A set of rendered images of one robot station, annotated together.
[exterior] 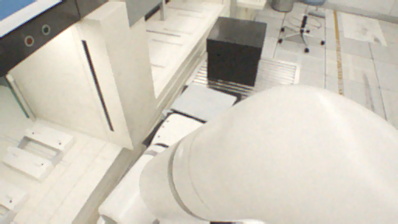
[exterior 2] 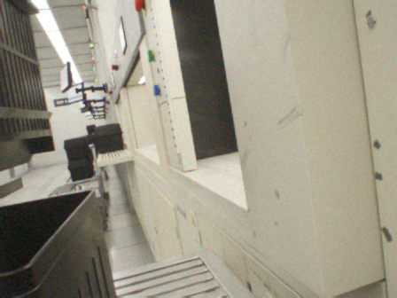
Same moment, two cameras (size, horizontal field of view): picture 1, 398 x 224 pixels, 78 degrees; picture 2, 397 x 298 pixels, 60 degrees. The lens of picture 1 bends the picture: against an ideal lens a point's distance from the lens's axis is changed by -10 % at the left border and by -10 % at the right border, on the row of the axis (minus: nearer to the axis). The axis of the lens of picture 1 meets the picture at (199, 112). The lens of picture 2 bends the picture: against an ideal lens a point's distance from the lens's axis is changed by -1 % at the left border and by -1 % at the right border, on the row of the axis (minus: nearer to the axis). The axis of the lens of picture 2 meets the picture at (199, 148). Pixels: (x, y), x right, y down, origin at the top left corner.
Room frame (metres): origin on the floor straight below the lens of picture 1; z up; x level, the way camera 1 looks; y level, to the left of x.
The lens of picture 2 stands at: (0.88, 0.02, 1.01)
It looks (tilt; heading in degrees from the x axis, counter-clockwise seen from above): 5 degrees down; 145
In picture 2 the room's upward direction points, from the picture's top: 10 degrees counter-clockwise
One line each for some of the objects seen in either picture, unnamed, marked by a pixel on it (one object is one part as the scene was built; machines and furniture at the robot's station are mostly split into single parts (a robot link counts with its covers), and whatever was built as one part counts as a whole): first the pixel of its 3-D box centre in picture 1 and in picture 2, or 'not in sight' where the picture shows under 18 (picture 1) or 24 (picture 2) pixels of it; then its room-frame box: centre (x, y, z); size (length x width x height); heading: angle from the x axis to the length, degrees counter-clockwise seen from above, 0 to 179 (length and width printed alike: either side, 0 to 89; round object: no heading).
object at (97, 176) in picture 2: not in sight; (87, 191); (-3.84, 1.38, 0.24); 0.94 x 0.53 x 0.48; 159
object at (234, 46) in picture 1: (236, 50); not in sight; (1.31, -0.21, 0.89); 0.29 x 0.29 x 0.25; 74
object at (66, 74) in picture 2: not in sight; (81, 80); (-2.92, 1.29, 1.59); 0.50 x 0.41 x 0.36; 70
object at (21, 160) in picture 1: (38, 149); not in sight; (0.60, 0.63, 0.89); 0.22 x 0.21 x 0.04; 70
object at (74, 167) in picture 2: not in sight; (80, 168); (-3.55, 1.27, 0.59); 0.30 x 0.28 x 0.26; 160
